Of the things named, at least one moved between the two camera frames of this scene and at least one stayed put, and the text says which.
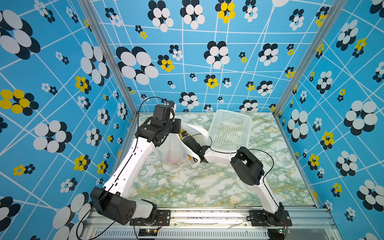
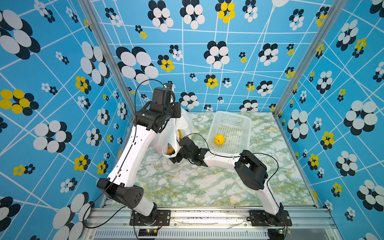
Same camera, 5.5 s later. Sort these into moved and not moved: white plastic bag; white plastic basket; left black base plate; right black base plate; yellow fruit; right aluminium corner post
Moved: yellow fruit; white plastic bag
Not moved: right black base plate; white plastic basket; right aluminium corner post; left black base plate
